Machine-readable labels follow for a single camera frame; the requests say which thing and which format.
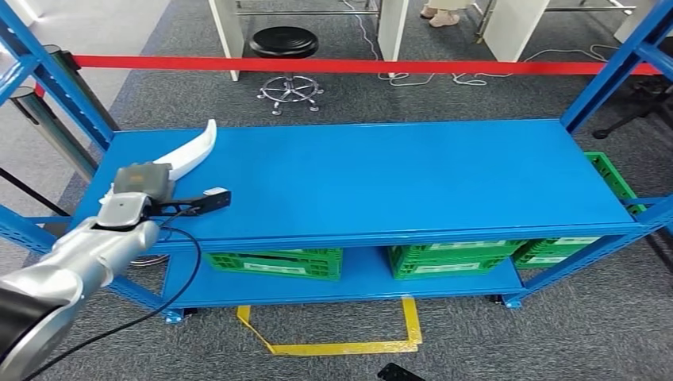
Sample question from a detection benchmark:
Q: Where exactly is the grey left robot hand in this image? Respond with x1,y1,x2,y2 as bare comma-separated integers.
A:
113,161,175,205

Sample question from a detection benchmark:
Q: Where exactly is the white curved plastic part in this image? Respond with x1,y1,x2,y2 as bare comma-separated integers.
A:
98,119,217,206

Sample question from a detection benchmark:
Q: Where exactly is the blue metal shelf rack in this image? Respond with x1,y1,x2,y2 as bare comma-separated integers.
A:
0,0,673,325

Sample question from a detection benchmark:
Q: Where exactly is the black slanted rod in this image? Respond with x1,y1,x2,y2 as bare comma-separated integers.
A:
0,167,72,218

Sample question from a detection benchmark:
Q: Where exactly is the black round stool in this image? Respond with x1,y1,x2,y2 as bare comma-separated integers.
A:
248,26,325,117

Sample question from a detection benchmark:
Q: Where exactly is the red barrier tape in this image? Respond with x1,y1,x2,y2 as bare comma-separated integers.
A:
73,54,661,76

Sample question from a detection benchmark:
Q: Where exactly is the white desk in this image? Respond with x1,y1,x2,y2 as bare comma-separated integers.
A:
207,0,411,83
475,0,637,63

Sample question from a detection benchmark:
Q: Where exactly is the person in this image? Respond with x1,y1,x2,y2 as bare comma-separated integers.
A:
419,0,462,29

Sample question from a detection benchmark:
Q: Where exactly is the black office chair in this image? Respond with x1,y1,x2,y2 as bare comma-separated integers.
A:
593,77,673,140

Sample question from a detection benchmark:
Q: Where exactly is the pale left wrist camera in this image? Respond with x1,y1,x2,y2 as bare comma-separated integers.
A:
198,187,233,215

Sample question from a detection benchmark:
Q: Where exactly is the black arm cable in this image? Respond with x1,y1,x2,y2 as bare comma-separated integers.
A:
21,225,202,381

